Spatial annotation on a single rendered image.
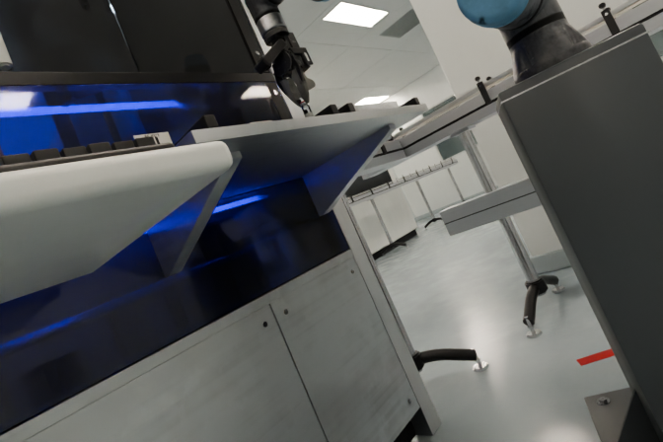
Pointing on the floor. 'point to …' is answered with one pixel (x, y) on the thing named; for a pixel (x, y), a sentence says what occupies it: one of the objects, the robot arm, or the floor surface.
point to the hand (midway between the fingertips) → (301, 101)
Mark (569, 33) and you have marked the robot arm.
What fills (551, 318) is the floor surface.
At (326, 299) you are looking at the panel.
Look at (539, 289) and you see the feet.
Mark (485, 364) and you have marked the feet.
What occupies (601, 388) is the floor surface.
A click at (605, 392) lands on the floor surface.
